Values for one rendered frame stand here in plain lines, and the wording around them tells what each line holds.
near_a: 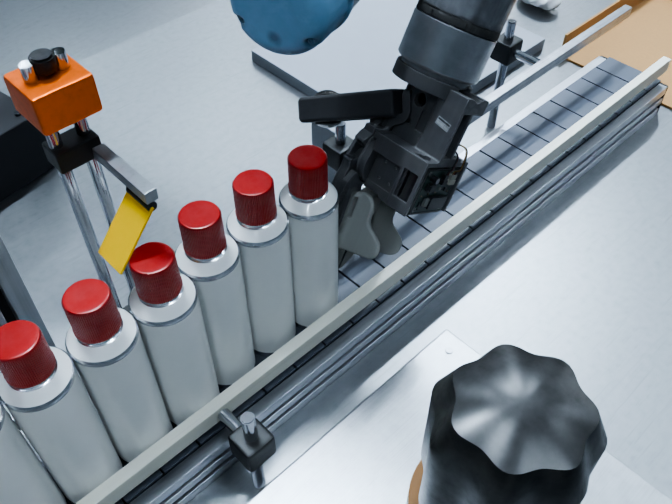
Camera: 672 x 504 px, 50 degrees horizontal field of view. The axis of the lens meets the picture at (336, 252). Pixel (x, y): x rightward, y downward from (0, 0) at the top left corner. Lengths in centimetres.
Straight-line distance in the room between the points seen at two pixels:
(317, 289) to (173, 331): 17
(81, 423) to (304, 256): 23
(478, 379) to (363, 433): 33
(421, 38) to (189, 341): 31
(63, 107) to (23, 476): 26
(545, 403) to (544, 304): 50
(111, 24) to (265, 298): 78
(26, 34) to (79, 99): 83
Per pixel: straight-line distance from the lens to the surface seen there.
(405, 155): 62
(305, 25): 50
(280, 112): 106
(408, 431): 67
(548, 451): 33
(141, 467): 63
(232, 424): 64
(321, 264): 65
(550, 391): 35
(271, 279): 62
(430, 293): 81
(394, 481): 64
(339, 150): 77
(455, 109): 62
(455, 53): 61
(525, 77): 93
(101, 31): 131
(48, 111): 51
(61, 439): 57
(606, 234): 94
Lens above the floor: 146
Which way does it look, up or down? 48 degrees down
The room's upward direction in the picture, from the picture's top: straight up
